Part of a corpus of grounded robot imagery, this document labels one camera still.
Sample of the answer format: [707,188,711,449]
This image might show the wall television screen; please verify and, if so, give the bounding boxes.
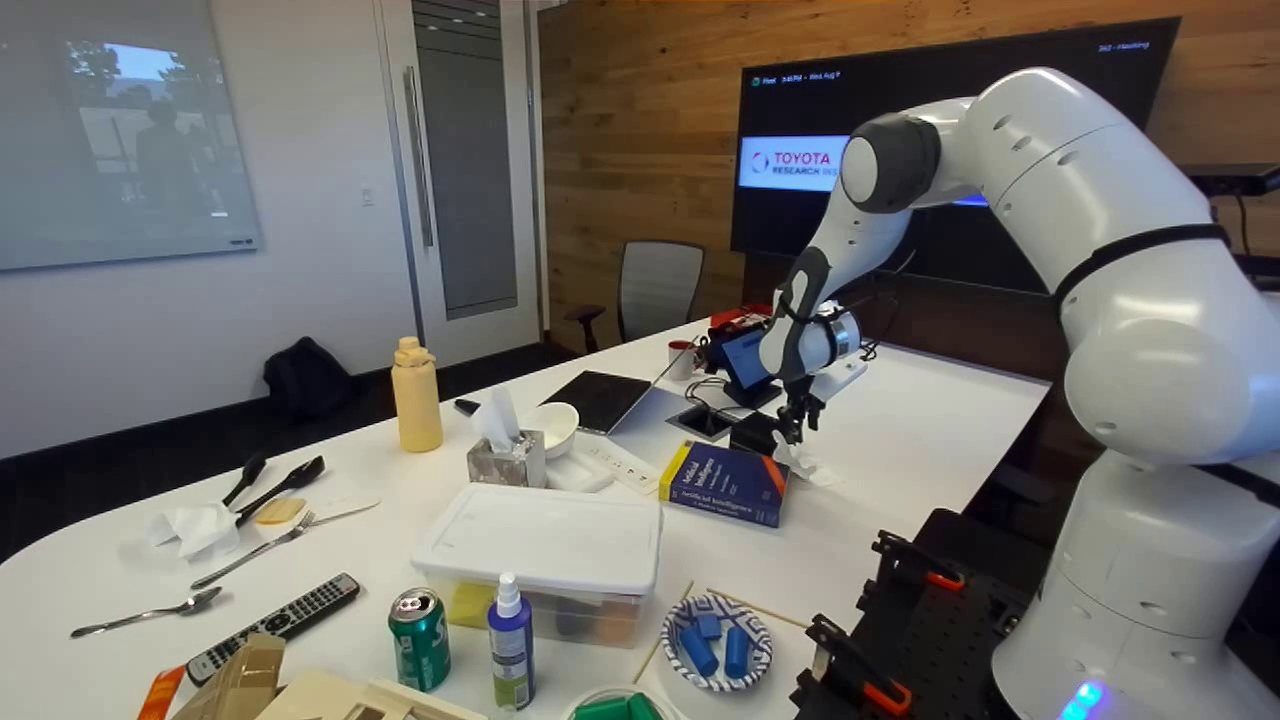
[733,15,1180,300]

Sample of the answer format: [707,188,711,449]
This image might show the black remote control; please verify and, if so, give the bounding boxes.
[186,573,365,689]

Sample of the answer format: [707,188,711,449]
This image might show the white crumpled tissue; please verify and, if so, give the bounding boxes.
[149,505,237,560]

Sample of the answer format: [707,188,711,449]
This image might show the black orange clamp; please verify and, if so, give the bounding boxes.
[874,528,964,590]
[803,610,912,720]

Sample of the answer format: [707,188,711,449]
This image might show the tissue box with tissue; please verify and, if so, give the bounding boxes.
[470,388,549,486]

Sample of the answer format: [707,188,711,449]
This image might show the black spatula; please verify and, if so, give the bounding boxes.
[222,456,268,507]

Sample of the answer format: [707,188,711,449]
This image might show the wooden chopstick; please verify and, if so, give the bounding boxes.
[633,581,696,689]
[707,582,809,632]

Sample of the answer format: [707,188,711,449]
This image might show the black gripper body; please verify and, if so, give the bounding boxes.
[778,381,823,442]

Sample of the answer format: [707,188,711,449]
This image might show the clear plastic bin white lid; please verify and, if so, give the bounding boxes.
[414,485,664,646]

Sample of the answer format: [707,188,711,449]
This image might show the white napkin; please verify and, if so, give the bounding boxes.
[780,442,820,479]

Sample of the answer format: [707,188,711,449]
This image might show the yellow mustard bottle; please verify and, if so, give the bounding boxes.
[392,334,444,453]

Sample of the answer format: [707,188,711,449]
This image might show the black orange clamp near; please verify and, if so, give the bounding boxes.
[803,610,912,720]

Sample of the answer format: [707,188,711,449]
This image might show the silver knife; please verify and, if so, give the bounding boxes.
[189,505,382,590]

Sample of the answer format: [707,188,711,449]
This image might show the black box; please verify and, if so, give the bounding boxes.
[733,410,780,456]

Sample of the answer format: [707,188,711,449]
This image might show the black perforated mounting board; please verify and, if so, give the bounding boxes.
[789,505,1071,720]

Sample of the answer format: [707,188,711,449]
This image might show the green soda can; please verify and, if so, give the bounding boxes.
[389,587,453,690]

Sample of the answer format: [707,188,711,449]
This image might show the wooden shape sorter box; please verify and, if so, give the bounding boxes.
[172,634,486,720]

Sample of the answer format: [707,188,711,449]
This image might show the blue and orange book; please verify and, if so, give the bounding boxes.
[658,439,789,528]

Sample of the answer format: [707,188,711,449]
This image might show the white door with glass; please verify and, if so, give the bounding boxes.
[376,0,542,363]

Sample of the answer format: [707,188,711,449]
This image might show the small tablet display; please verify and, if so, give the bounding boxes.
[717,329,778,407]

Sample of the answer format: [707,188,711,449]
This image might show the silver spoon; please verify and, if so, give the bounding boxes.
[68,587,224,640]

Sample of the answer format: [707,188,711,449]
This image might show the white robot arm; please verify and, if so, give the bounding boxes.
[761,67,1280,720]

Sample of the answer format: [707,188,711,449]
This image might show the grey office chair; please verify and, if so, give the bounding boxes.
[617,239,704,339]

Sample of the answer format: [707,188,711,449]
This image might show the black orange clamp far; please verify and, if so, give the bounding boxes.
[874,528,964,590]

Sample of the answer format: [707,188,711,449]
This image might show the white bowl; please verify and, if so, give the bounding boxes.
[526,399,582,461]

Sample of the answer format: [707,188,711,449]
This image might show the wall whiteboard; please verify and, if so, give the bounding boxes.
[0,0,260,270]

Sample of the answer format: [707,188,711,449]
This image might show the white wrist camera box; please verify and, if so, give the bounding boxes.
[814,350,874,402]

